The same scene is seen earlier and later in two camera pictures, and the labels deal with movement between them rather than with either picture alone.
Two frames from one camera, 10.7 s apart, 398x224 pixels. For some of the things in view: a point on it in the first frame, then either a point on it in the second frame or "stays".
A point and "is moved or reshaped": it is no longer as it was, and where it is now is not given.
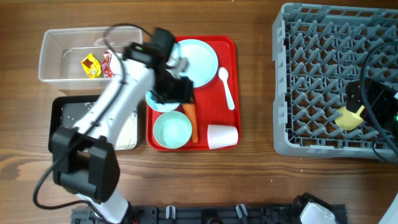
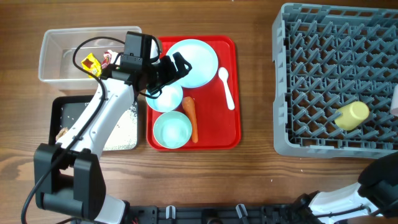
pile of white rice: x=127 y=135 stays
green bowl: x=172 y=130 stays
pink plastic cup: x=219 y=136 is moved or reshaped
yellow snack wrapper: x=91 y=66 stays
